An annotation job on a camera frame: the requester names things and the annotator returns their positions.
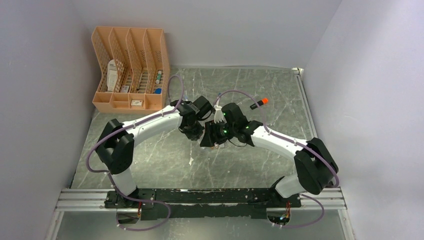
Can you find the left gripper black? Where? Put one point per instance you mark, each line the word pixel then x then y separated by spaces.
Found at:
pixel 198 132

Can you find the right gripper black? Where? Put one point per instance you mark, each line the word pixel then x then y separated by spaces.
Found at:
pixel 211 137

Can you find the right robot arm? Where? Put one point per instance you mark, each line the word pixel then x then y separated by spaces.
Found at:
pixel 314 166

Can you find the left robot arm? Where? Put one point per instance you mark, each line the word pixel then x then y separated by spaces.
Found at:
pixel 115 147

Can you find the black orange highlighter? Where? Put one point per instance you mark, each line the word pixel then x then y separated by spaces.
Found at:
pixel 259 103

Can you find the green white tube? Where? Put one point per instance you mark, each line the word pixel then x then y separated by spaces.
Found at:
pixel 159 76

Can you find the small box in tray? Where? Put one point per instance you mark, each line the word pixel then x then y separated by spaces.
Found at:
pixel 136 103

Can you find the orange file organizer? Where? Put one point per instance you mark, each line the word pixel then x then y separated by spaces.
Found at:
pixel 138 54

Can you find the white packet in organizer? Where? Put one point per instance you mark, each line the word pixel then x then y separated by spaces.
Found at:
pixel 112 75

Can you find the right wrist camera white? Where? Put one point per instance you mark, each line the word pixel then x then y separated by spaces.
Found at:
pixel 218 114

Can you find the black base frame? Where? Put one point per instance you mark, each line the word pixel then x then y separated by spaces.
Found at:
pixel 199 203

